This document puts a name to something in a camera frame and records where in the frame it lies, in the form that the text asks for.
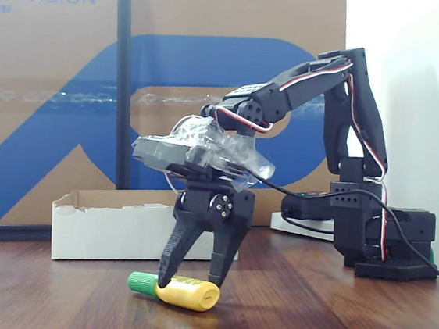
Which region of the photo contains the yellow bottle green cap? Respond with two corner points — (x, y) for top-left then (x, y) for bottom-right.
(125, 269), (223, 315)

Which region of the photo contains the white open cardboard box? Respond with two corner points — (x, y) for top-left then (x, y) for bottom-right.
(45, 177), (246, 280)

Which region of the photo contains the large brown blue cardboard panel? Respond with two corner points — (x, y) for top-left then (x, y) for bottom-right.
(0, 0), (355, 263)

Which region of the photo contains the clear plastic tape wrap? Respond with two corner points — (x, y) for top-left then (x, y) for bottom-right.
(162, 112), (280, 197)

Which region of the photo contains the white power strip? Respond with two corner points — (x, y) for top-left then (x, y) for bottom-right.
(269, 210), (337, 242)

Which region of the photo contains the black power adapter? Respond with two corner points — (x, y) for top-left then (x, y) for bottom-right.
(279, 186), (337, 225)

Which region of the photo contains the black vertical pole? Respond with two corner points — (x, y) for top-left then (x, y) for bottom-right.
(94, 0), (150, 193)

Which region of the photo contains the black flat base bar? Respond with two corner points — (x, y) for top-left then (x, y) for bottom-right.
(0, 220), (54, 252)

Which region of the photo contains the grey camera module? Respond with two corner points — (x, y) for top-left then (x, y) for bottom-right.
(130, 110), (225, 179)

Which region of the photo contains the red white black servo wire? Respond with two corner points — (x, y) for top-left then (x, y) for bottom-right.
(325, 66), (410, 264)

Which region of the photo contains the black camera cable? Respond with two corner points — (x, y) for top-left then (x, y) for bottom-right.
(246, 171), (439, 284)

